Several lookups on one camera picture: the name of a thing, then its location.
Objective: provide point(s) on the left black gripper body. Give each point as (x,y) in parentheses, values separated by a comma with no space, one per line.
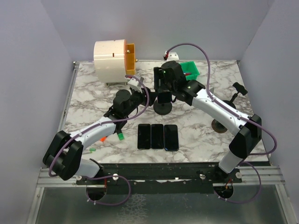
(138,98)

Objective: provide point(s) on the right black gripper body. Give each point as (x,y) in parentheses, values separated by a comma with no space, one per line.
(158,74)

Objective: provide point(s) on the black phone stand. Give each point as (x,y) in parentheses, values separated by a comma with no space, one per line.
(162,109)
(239,89)

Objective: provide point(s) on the black phone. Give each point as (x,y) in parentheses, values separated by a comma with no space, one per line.
(144,136)

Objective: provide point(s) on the round wooden base stand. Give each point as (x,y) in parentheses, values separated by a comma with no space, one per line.
(218,127)

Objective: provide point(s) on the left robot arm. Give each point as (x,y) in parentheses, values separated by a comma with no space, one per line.
(64,155)

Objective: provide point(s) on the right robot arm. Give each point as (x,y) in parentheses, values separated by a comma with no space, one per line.
(245,129)

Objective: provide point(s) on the green plastic bin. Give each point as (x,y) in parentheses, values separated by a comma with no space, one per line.
(190,67)

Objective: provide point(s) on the green highlighter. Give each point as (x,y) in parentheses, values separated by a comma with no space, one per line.
(120,136)

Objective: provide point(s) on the orange drawer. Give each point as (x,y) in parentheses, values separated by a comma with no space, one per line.
(130,58)

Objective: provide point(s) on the white cylindrical drawer box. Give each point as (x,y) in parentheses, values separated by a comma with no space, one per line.
(109,61)

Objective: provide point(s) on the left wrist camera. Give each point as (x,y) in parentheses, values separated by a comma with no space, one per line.
(135,85)

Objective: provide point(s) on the black mounting rail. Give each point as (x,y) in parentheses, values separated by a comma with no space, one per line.
(160,178)

